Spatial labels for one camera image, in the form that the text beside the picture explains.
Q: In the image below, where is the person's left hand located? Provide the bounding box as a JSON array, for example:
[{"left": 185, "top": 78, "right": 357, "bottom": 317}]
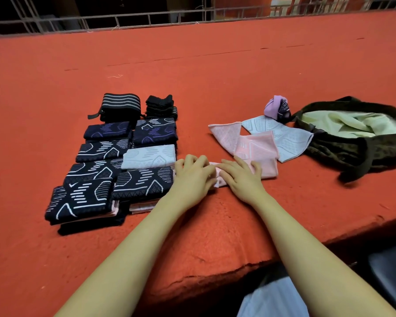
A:
[{"left": 164, "top": 154, "right": 219, "bottom": 212}]

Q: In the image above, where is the person's right hand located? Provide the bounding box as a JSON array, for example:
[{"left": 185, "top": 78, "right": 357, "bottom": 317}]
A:
[{"left": 216, "top": 155, "right": 268, "bottom": 207}]

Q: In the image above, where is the single black white-patterned sock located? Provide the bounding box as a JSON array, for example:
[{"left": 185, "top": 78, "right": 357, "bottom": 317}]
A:
[
  {"left": 76, "top": 138, "right": 132, "bottom": 162},
  {"left": 64, "top": 159, "right": 123, "bottom": 188},
  {"left": 112, "top": 166, "right": 174, "bottom": 201}
]

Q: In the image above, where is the single navy striped sock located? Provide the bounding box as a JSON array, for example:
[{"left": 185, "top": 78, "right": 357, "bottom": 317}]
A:
[{"left": 132, "top": 125, "right": 178, "bottom": 147}]

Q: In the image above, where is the single black grey-striped sock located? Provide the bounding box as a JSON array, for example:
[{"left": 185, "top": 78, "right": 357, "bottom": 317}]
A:
[{"left": 136, "top": 117, "right": 177, "bottom": 128}]

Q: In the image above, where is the single navy blue-lined sock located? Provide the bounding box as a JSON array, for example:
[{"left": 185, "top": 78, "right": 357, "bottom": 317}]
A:
[{"left": 83, "top": 121, "right": 132, "bottom": 141}]

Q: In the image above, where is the single navy purple-cuffed sock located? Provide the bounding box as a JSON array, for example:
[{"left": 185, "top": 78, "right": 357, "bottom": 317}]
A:
[{"left": 57, "top": 206, "right": 128, "bottom": 236}]

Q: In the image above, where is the single black white-lined sock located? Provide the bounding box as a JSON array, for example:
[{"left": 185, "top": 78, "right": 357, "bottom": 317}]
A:
[{"left": 45, "top": 180, "right": 115, "bottom": 223}]

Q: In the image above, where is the person's left forearm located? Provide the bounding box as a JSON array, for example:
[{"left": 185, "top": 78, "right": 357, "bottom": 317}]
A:
[{"left": 56, "top": 201, "right": 182, "bottom": 317}]

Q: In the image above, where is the person's right forearm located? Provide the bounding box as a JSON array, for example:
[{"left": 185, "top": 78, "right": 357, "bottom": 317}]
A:
[{"left": 254, "top": 195, "right": 396, "bottom": 317}]

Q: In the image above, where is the person's pale blue clothing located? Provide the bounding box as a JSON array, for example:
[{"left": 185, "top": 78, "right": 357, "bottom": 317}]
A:
[{"left": 238, "top": 277, "right": 310, "bottom": 317}]

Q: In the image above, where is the single purple black sock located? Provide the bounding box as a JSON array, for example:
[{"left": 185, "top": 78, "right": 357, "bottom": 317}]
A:
[{"left": 263, "top": 96, "right": 292, "bottom": 123}]

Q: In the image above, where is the dark grey seat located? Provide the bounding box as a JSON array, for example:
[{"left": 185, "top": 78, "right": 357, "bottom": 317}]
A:
[{"left": 368, "top": 242, "right": 396, "bottom": 317}]

